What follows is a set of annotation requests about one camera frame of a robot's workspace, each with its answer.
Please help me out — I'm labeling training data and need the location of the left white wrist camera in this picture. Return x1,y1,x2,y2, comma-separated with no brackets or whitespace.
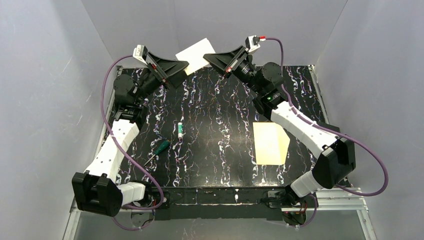
132,44,149,65

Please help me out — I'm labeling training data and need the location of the tan letter paper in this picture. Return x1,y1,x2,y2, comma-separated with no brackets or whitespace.
175,38,216,75

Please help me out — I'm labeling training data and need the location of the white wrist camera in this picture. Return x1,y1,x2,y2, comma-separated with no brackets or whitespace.
132,44,149,65
245,35,266,55

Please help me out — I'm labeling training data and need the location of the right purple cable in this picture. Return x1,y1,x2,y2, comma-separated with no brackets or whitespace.
264,36,390,229

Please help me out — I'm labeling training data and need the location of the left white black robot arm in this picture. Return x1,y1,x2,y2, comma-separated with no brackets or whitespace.
71,53,189,217

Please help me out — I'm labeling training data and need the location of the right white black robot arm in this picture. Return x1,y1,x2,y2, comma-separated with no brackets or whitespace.
203,46,356,201

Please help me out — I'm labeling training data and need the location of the white green glue stick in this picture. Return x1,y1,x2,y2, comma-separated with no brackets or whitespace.
177,122,184,140

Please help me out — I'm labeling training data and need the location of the cream envelope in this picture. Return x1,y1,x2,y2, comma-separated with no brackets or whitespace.
253,122,291,166

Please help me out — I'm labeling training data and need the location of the aluminium frame rail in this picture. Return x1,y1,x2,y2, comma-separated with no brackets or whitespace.
70,188,369,213

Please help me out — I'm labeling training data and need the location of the green handled screwdriver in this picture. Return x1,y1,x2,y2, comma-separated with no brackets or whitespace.
143,139,171,167

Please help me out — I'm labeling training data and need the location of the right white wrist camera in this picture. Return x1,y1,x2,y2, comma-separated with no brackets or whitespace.
245,35,266,55

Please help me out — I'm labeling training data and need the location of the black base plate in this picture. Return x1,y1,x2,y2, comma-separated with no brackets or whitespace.
121,186,319,222

